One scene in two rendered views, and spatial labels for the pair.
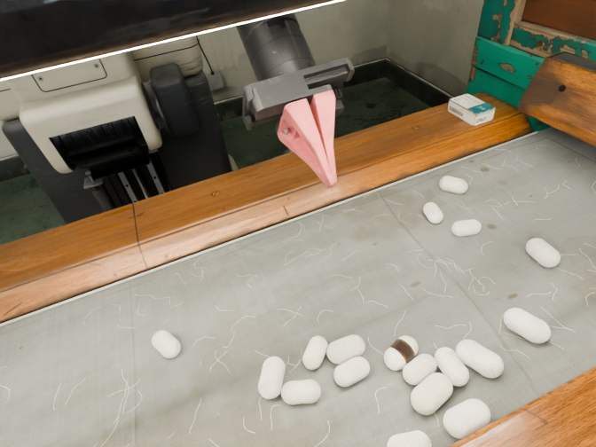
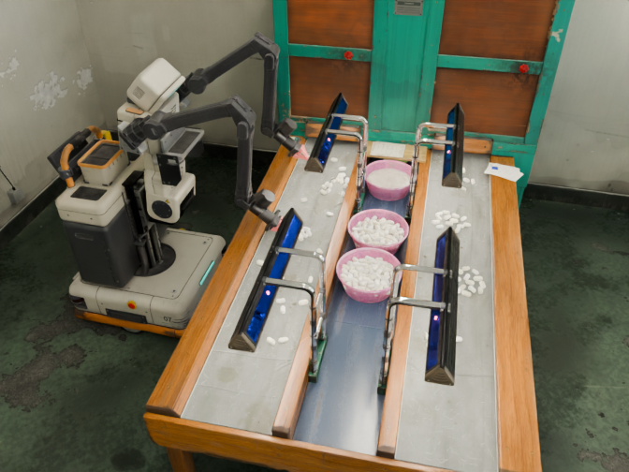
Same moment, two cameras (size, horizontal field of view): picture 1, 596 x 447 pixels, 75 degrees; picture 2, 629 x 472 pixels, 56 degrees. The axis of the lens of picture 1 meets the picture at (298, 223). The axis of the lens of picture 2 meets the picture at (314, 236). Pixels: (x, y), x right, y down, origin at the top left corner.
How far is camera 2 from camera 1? 2.63 m
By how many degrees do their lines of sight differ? 45
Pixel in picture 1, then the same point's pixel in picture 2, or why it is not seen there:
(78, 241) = not seen: hidden behind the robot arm
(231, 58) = (21, 171)
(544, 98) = (310, 131)
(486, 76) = not seen: hidden behind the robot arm
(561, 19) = (301, 113)
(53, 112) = (182, 193)
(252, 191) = (277, 177)
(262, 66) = (290, 144)
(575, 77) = (314, 125)
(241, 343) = (312, 194)
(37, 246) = not seen: hidden behind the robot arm
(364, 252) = (310, 175)
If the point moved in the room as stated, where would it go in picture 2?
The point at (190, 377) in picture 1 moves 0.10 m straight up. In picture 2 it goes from (312, 200) to (312, 183)
